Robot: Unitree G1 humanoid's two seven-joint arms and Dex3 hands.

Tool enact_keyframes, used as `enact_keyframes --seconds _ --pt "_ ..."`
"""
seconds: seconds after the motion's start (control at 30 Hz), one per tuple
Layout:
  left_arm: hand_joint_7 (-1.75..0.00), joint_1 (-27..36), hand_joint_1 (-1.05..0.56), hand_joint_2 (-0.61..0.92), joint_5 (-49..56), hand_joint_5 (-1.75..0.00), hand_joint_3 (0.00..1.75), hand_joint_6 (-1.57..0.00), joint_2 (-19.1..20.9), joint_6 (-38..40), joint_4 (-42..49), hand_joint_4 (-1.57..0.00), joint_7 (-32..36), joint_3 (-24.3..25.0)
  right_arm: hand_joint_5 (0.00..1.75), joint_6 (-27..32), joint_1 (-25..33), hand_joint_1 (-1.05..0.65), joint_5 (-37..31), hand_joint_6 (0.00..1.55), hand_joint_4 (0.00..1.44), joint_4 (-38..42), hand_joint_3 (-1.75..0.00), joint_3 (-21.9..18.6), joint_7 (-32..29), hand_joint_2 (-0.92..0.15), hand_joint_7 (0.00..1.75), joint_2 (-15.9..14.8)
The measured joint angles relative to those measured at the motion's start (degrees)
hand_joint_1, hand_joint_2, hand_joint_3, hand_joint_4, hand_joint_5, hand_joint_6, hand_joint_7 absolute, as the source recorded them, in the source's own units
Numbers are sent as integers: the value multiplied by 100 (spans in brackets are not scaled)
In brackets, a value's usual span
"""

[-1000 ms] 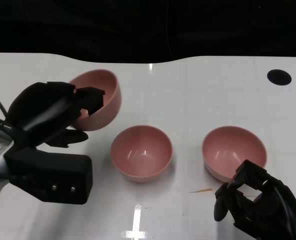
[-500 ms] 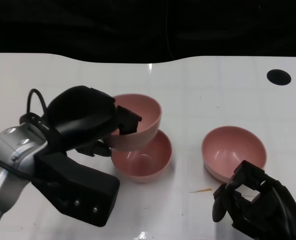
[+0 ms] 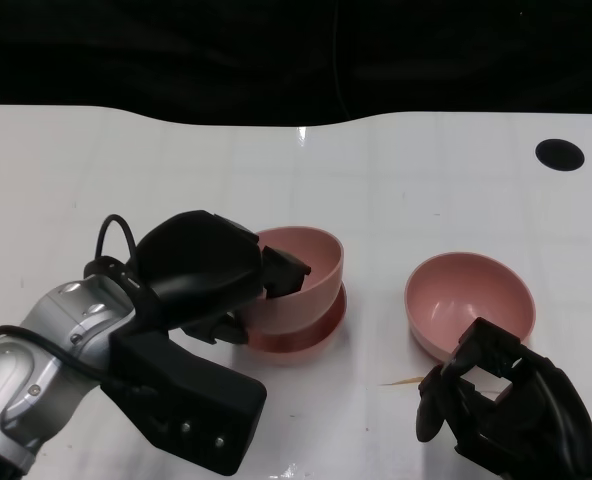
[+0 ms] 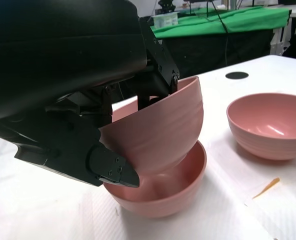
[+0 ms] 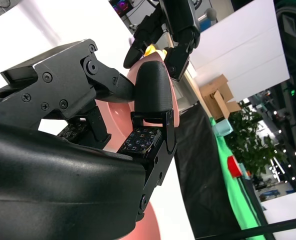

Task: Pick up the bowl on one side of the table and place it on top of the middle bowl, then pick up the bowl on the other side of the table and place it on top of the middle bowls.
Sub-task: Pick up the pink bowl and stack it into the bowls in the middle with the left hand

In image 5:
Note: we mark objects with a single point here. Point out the light wooden table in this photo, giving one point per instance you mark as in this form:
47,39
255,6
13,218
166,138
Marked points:
191,85

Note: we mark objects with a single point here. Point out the green backdrop cloth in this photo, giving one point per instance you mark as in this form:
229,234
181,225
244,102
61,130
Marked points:
238,200

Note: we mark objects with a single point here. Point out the orange striped croissant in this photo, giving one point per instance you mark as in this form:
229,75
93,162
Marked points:
150,50

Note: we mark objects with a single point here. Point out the black backdrop cloth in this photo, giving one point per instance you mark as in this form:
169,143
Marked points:
200,175

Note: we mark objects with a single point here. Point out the light teal cup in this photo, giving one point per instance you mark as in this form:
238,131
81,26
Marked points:
221,128

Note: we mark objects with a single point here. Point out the black stand pole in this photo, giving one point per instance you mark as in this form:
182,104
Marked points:
263,228

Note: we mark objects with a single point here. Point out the grey round knob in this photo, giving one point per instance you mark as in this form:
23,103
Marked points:
211,13

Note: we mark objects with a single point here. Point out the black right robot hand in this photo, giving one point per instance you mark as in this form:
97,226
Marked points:
50,175

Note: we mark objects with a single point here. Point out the brown cardboard box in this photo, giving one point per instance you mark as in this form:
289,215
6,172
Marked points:
220,100

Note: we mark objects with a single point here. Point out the colourful computer monitor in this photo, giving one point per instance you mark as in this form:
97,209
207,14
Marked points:
121,6

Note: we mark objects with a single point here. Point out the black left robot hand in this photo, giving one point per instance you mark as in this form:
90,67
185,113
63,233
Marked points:
183,22

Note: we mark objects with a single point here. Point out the red cylinder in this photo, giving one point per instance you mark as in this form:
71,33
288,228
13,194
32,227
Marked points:
233,167

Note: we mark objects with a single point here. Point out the green leafy plant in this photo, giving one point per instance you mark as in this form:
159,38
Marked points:
250,145

